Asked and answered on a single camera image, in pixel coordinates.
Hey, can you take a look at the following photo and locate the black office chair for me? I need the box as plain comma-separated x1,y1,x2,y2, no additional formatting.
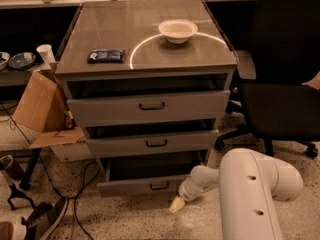
215,0,320,158

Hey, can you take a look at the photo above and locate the grey top drawer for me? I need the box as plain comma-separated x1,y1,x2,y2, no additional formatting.
67,74,229,127

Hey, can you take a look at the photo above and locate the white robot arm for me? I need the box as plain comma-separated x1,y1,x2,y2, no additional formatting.
170,148,303,240

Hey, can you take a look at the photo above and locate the white paper bowl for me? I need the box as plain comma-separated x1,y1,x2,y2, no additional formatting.
158,19,198,44

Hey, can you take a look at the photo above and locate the grey bottom drawer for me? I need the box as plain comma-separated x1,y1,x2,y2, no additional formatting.
97,150,208,197

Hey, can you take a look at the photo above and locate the white paper cup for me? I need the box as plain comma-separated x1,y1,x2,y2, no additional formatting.
36,44,55,64

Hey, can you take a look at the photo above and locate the dark sneaker shoe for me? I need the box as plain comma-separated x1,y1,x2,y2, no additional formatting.
21,197,68,240

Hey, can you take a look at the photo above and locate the blue snack packet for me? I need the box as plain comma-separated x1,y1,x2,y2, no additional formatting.
87,49,126,64

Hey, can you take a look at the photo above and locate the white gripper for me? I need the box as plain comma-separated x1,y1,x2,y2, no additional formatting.
169,178,203,213

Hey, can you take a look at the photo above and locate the dark blue plate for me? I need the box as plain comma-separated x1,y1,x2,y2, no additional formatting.
8,52,36,71

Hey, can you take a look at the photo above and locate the grey bowl at left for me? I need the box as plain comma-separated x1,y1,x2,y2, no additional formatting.
0,52,10,71

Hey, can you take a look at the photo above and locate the brown cardboard box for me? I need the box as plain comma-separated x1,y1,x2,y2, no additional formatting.
13,70,92,162

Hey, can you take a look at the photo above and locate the grey middle drawer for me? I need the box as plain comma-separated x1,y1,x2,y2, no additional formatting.
87,119,219,158

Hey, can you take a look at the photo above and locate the small red bottle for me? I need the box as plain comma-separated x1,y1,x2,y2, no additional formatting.
64,111,74,129

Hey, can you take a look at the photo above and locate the black floor cable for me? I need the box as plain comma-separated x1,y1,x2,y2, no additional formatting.
0,101,101,240

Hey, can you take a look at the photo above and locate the black stand leg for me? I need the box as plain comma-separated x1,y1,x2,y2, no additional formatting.
0,162,35,210

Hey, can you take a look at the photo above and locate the grey drawer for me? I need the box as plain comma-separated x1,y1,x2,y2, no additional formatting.
67,74,229,127
97,150,208,197
87,119,219,158

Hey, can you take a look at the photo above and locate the grey drawer cabinet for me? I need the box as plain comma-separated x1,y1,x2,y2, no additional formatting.
54,0,239,172

